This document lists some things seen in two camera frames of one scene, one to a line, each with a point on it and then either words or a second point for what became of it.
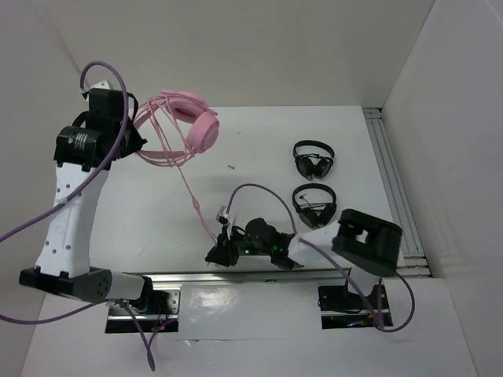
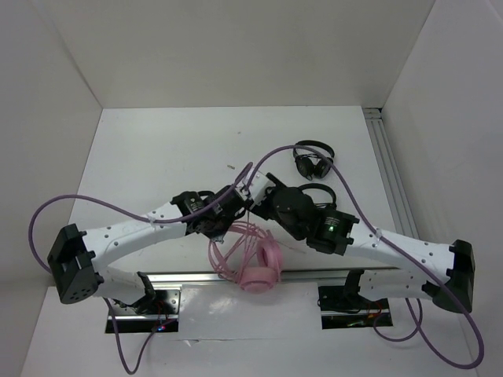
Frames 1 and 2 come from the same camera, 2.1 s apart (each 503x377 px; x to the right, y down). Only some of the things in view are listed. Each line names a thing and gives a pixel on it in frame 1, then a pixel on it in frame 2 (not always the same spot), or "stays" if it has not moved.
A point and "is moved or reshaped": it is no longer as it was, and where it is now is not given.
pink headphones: (187, 126) -> (253, 260)
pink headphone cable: (195, 200) is moved or reshaped
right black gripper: (223, 253) -> (258, 208)
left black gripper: (135, 143) -> (215, 236)
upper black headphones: (304, 162) stays
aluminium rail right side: (413, 259) stays
